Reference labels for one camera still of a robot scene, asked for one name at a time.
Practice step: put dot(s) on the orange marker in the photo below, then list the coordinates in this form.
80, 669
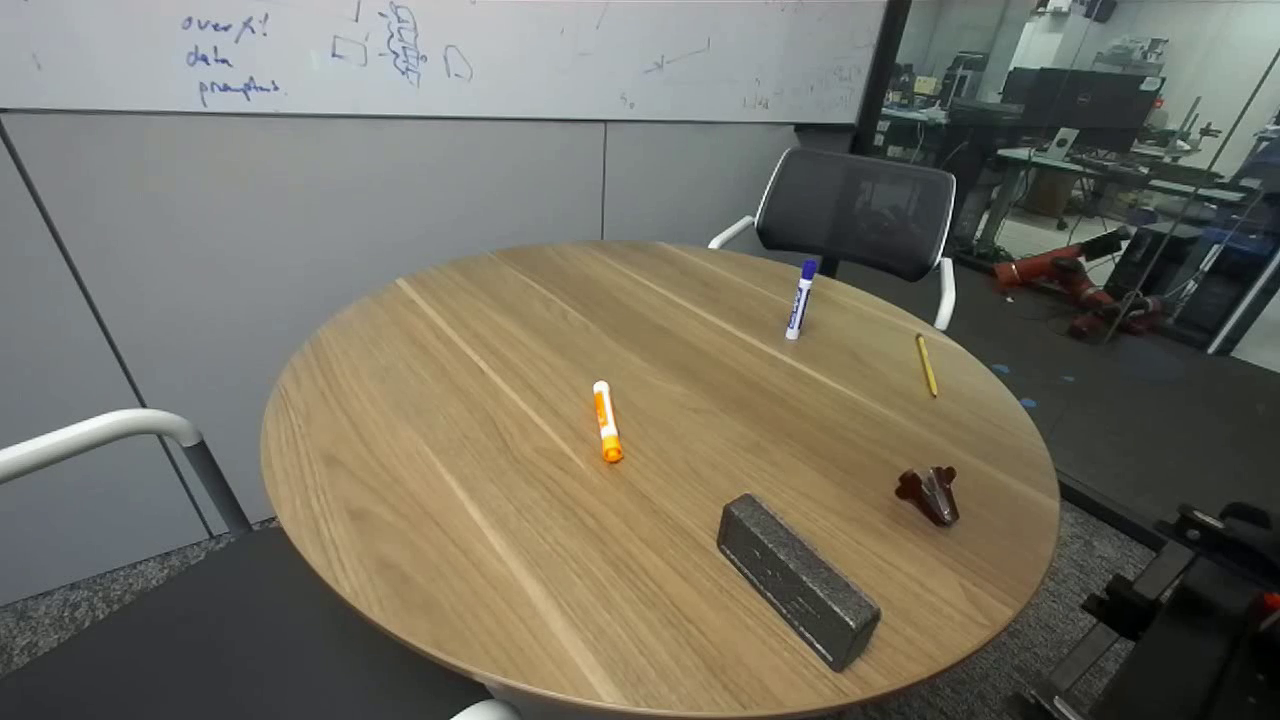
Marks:
607, 423

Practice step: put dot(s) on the purple marker with white body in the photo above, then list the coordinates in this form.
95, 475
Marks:
800, 307

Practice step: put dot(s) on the mesh back office chair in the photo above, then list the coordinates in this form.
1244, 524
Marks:
852, 204

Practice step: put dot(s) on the grey rectangular block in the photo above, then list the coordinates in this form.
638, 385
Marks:
796, 580

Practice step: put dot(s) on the yellow pencil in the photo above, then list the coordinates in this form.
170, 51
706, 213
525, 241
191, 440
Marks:
924, 365

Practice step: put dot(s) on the dark red small clamp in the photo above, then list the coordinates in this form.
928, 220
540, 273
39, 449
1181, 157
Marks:
934, 498

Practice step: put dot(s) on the whiteboard with blue writing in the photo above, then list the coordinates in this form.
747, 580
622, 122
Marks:
534, 55

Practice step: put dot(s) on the black vertical pillar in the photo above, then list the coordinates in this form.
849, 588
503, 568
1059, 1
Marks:
883, 72

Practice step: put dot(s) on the red machine on floor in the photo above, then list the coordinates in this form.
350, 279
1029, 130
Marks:
1063, 267

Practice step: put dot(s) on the background work desk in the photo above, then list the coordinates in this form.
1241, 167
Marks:
1135, 176

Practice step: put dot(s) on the black equipment frame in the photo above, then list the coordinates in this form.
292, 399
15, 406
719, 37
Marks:
1185, 626

